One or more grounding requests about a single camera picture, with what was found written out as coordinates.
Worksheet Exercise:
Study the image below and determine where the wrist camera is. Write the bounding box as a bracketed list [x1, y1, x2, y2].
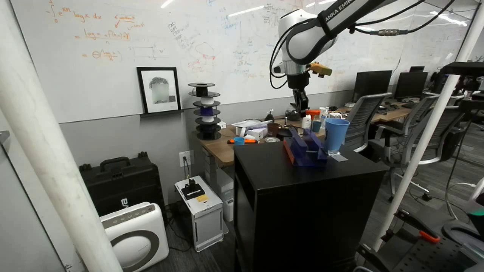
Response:
[308, 62, 333, 79]

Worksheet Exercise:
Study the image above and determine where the black hard case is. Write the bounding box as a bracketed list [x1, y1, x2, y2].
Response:
[78, 151, 166, 217]

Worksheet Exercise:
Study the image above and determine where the white air purifier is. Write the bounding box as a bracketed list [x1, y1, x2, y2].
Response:
[99, 202, 170, 272]

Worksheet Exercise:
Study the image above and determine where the whiteboard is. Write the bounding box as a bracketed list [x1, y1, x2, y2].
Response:
[11, 0, 484, 124]

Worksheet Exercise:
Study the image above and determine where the grey cable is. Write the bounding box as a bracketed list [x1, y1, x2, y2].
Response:
[444, 182, 478, 220]

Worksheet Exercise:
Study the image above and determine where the white computer box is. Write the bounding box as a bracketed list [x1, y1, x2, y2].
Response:
[174, 175, 225, 252]

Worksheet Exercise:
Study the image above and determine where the black charger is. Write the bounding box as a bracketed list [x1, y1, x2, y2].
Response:
[181, 179, 206, 201]

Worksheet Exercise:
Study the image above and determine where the thick white pole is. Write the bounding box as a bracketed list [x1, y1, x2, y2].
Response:
[0, 0, 124, 272]

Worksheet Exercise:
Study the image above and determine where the orange object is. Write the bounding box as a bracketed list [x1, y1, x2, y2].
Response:
[283, 139, 296, 165]

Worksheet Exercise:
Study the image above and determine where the thin white pole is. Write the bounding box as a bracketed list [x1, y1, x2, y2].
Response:
[372, 0, 484, 252]

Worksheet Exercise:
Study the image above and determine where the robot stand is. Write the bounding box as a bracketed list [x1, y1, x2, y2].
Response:
[355, 206, 484, 272]

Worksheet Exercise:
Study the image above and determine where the blue purple block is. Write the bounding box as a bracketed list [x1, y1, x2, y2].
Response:
[289, 128, 329, 167]

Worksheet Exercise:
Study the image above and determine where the framed picture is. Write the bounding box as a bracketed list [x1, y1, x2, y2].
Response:
[136, 66, 182, 115]

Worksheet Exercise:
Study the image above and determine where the stack of filament spools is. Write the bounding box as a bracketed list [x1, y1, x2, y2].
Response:
[188, 82, 222, 141]

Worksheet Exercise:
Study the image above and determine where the row of office chairs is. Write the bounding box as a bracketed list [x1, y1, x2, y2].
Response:
[342, 92, 468, 202]

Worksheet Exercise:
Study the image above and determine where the wooden desk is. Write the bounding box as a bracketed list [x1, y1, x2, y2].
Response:
[196, 99, 421, 168]

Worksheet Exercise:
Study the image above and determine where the black cabinet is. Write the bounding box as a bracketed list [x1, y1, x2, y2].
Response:
[233, 141, 390, 272]

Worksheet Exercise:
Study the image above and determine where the row of monitors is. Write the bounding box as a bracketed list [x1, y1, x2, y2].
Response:
[352, 65, 429, 104]

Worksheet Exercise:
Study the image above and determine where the large blue cup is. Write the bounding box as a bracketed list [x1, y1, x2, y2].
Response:
[324, 117, 351, 155]

